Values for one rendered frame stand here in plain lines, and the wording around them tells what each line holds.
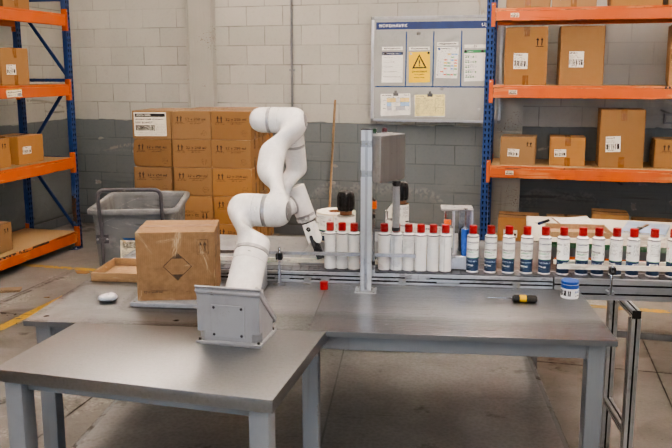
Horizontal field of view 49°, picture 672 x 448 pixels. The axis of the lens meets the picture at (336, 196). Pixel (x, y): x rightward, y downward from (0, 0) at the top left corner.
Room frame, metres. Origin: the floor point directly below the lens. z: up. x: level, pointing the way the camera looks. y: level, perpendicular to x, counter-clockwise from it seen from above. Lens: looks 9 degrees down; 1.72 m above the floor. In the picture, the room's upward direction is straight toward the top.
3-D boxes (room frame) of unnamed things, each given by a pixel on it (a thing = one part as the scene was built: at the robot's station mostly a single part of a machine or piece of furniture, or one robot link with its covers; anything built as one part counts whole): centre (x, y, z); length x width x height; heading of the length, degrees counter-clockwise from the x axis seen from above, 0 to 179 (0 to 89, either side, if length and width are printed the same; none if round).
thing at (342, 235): (3.12, -0.03, 0.98); 0.05 x 0.05 x 0.20
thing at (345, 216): (3.39, -0.05, 1.03); 0.09 x 0.09 x 0.30
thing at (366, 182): (2.96, -0.12, 1.16); 0.04 x 0.04 x 0.67; 84
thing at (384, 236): (3.10, -0.21, 0.98); 0.05 x 0.05 x 0.20
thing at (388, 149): (3.01, -0.19, 1.38); 0.17 x 0.10 x 0.19; 139
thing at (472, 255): (3.06, -0.58, 0.98); 0.05 x 0.05 x 0.20
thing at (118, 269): (3.21, 0.90, 0.85); 0.30 x 0.26 x 0.04; 84
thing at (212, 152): (6.87, 1.21, 0.70); 1.20 x 0.82 x 1.39; 82
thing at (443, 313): (3.22, 0.02, 0.82); 2.10 x 1.50 x 0.02; 84
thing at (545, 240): (3.03, -0.88, 0.98); 0.05 x 0.05 x 0.20
